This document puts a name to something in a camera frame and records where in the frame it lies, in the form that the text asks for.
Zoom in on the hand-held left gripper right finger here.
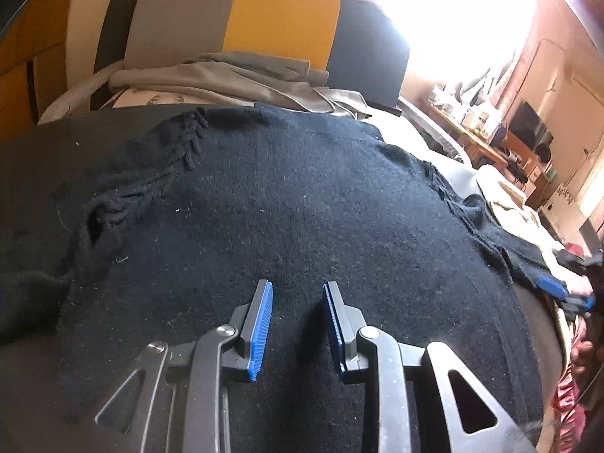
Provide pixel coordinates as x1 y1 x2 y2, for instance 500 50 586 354
322 280 539 453

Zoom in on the black upright cushion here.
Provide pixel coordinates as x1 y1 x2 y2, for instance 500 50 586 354
93 0 157 79

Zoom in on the orange wooden wardrobe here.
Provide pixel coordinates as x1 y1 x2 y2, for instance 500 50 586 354
0 0 82 145

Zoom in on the black flat screen television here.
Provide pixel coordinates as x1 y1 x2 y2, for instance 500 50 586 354
508 100 556 150

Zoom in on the printed white cushion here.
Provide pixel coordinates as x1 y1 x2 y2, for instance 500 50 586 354
112 86 258 110

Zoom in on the pink ruffled quilt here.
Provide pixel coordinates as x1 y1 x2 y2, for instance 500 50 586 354
550 240 604 418

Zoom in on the wooden side table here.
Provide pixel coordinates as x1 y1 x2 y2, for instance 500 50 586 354
426 98 509 171

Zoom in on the grey cloth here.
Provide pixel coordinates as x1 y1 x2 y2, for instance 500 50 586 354
108 51 403 120

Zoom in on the black knit sweater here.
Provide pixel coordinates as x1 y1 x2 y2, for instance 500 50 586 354
0 104 574 453

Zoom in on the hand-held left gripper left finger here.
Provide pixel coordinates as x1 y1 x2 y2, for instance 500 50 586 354
93 279 274 453

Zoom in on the cluster of jars and bottles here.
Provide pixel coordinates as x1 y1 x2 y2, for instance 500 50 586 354
429 84 503 140

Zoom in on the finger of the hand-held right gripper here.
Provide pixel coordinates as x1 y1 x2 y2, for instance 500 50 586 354
561 293 596 318
535 251 604 301

